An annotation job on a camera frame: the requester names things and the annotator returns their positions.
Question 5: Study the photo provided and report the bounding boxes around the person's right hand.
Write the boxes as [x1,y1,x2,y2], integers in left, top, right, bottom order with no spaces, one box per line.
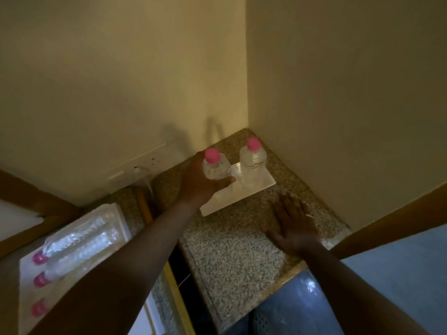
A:
[267,193,324,257]

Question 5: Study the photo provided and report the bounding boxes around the person's left hand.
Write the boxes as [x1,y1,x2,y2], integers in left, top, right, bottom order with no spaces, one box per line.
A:
[178,151,237,208]

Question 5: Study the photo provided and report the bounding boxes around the clear water bottle pink cap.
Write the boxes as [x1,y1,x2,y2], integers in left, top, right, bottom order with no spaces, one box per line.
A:
[34,228,128,288]
[239,137,268,187]
[32,215,117,265]
[31,298,51,318]
[202,147,232,180]

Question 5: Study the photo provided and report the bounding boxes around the person's left forearm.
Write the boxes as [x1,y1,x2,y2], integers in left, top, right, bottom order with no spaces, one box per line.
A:
[30,198,200,335]

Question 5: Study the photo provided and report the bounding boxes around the person's right forearm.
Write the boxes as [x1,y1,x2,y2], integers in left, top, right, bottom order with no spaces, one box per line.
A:
[300,242,431,335]

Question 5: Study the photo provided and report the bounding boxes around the small white rectangular tray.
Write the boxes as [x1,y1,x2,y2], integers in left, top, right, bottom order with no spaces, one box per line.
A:
[200,162,277,217]

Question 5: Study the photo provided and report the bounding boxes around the person's blue jeans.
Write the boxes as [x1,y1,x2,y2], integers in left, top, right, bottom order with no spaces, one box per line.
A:
[223,269,341,335]

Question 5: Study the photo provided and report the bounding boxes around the brown wooden bed edge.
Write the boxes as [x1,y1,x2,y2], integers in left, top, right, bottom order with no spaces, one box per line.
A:
[330,183,447,260]

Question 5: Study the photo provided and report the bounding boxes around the blue bed sheet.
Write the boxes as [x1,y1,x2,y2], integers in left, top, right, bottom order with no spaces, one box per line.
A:
[340,225,447,335]

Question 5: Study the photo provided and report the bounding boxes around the large white tray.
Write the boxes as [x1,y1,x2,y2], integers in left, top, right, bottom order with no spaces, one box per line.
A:
[18,203,132,335]

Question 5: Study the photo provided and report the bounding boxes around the white wall socket plate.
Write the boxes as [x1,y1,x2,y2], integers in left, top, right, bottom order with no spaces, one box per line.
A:
[105,143,172,187]

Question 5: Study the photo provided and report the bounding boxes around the brown wooden frame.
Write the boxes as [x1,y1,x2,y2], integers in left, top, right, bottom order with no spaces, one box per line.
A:
[0,169,82,258]

